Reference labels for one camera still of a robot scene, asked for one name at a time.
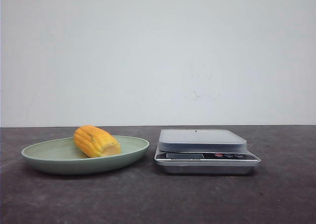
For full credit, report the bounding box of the silver digital kitchen scale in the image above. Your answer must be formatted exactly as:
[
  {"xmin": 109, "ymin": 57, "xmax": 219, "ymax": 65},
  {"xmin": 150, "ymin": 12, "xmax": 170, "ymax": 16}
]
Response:
[{"xmin": 154, "ymin": 129, "xmax": 261, "ymax": 175}]

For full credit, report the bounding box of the yellow corn cob piece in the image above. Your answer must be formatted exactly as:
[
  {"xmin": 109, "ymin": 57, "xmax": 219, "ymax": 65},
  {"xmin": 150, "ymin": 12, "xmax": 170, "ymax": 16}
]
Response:
[{"xmin": 74, "ymin": 125, "xmax": 121, "ymax": 158}]

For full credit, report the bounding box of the green round plate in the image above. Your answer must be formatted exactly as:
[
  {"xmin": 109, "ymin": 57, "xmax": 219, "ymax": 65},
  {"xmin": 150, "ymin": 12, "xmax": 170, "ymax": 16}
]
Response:
[{"xmin": 21, "ymin": 135, "xmax": 150, "ymax": 175}]

